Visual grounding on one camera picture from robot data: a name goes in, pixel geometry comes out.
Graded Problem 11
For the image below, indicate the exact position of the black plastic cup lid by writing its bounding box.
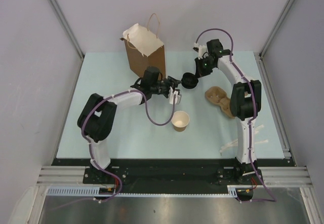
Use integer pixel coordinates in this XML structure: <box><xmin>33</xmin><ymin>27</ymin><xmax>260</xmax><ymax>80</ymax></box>
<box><xmin>181</xmin><ymin>72</ymin><xmax>198</xmax><ymax>89</ymax></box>

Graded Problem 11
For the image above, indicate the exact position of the brown paper cup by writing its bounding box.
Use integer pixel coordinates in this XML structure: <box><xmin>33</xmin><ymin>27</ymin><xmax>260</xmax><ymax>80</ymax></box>
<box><xmin>171</xmin><ymin>111</ymin><xmax>190</xmax><ymax>132</ymax></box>

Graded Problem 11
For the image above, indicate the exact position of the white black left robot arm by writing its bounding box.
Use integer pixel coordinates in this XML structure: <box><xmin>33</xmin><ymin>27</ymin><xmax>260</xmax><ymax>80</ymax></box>
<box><xmin>77</xmin><ymin>66</ymin><xmax>182</xmax><ymax>183</ymax></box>

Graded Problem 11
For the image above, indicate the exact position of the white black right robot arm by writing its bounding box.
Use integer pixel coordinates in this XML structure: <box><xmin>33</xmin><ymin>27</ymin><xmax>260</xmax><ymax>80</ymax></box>
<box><xmin>193</xmin><ymin>39</ymin><xmax>262</xmax><ymax>164</ymax></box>

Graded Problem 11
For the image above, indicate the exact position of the brown cardboard cup carrier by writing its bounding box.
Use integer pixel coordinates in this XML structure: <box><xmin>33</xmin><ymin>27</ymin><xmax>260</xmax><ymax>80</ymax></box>
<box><xmin>205</xmin><ymin>86</ymin><xmax>235</xmax><ymax>119</ymax></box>

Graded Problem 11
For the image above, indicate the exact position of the brown paper bag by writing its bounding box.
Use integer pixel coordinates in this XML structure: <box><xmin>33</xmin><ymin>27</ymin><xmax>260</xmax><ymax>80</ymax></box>
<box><xmin>120</xmin><ymin>21</ymin><xmax>166</xmax><ymax>79</ymax></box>

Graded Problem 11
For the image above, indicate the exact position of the white wrapped straw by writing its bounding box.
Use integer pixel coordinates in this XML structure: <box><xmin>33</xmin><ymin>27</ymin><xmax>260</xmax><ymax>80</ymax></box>
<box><xmin>220</xmin><ymin>139</ymin><xmax>269</xmax><ymax>151</ymax></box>
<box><xmin>219</xmin><ymin>124</ymin><xmax>269</xmax><ymax>155</ymax></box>

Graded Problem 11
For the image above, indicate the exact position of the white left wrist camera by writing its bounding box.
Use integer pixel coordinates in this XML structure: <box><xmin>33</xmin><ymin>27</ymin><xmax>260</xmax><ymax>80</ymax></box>
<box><xmin>169</xmin><ymin>87</ymin><xmax>182</xmax><ymax>105</ymax></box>

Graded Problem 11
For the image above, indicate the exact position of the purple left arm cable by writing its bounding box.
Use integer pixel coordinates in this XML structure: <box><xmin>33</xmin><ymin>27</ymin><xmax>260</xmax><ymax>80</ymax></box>
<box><xmin>82</xmin><ymin>89</ymin><xmax>177</xmax><ymax>202</ymax></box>

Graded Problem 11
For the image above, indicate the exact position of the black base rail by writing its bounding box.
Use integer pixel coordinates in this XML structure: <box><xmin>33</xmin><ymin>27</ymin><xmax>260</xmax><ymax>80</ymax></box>
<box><xmin>83</xmin><ymin>158</ymin><xmax>264</xmax><ymax>201</ymax></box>

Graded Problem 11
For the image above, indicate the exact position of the white slotted cable duct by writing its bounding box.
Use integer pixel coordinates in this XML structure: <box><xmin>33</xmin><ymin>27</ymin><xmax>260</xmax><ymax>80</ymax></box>
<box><xmin>46</xmin><ymin>186</ymin><xmax>237</xmax><ymax>198</ymax></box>

